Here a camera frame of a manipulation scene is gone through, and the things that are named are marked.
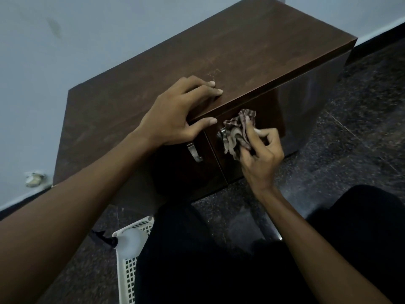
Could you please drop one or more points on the white spray bottle black trigger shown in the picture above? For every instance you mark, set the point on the white spray bottle black trigger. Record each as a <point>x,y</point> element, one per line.
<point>129,242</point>

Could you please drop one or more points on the white plastic lattice basket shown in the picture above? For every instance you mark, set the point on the white plastic lattice basket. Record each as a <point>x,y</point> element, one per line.
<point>129,269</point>

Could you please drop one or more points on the white plaster lump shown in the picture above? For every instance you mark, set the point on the white plaster lump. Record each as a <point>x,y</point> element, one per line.
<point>34,179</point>

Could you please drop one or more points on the person's right hand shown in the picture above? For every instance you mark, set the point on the person's right hand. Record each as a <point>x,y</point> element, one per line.
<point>262,161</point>

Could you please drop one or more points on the person's right forearm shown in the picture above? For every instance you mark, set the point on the person's right forearm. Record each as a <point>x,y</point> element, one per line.
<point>316,256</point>

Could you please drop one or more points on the striped brown cleaning cloth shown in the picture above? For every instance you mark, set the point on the striped brown cleaning cloth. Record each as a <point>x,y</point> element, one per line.
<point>235,136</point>

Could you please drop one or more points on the person's left hand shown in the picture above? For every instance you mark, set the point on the person's left hand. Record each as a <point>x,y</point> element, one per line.
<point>171,117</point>

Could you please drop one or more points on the dark wooden table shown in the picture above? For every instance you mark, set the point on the dark wooden table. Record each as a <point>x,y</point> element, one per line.
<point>237,50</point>

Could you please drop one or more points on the person's black trousers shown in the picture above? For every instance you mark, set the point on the person's black trousers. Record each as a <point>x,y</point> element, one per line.
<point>205,265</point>

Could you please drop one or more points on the person's left forearm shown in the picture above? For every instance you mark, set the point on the person's left forearm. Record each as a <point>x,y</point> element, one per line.
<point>63,218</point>

